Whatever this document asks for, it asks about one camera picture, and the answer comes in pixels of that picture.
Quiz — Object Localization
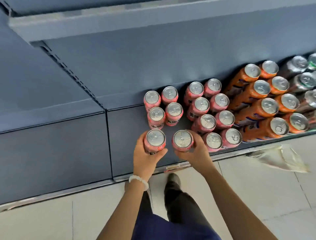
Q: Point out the navy blue shirt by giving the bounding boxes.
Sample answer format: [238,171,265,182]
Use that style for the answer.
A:
[132,214,222,240]

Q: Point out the person's left hand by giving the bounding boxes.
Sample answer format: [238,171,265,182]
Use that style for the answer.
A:
[133,130,169,182]

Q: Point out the white bead bracelet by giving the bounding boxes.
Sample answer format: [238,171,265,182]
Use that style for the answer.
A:
[128,175,149,191]

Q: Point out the grey metal shelf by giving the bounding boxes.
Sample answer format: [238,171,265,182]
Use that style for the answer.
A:
[0,0,316,213]

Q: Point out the person's left forearm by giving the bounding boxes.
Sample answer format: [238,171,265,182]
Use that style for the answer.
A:
[96,182,150,240]

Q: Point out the pink printed soda can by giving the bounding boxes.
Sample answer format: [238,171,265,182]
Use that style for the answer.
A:
[143,90,162,113]
[183,81,204,107]
[186,97,210,122]
[161,86,179,105]
[144,129,167,155]
[191,114,217,134]
[147,106,166,130]
[215,110,235,130]
[203,78,223,98]
[209,93,230,114]
[202,132,224,153]
[165,102,184,127]
[221,128,243,149]
[171,130,195,153]

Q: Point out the person's right forearm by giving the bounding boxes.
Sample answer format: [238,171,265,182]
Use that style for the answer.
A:
[199,164,279,240]

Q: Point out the grey shoe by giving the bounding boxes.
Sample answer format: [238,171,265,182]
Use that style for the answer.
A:
[167,173,181,190]

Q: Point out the group of orange cans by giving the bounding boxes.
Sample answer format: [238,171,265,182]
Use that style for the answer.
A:
[239,112,310,143]

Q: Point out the orange striped soda can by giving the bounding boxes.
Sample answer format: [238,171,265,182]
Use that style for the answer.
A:
[259,60,279,79]
[275,93,301,113]
[268,76,290,96]
[227,80,272,112]
[233,98,280,127]
[223,64,262,98]

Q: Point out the person's right hand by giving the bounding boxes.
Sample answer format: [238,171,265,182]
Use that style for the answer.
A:
[174,129,215,171]

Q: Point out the clear plastic bag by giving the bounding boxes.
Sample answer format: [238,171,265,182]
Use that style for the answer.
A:
[247,144,310,173]

